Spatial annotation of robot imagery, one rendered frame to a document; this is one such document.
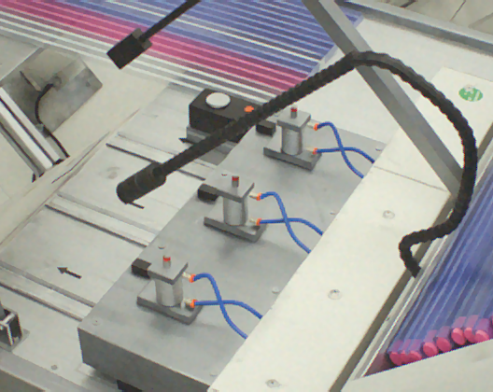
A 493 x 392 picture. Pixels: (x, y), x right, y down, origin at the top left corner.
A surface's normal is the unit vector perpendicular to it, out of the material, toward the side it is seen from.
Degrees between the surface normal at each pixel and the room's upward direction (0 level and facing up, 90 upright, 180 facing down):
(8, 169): 0
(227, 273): 45
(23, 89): 0
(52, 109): 0
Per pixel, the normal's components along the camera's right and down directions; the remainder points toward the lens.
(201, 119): -0.48, 0.58
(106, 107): 0.61, -0.32
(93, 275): 0.00, -0.76
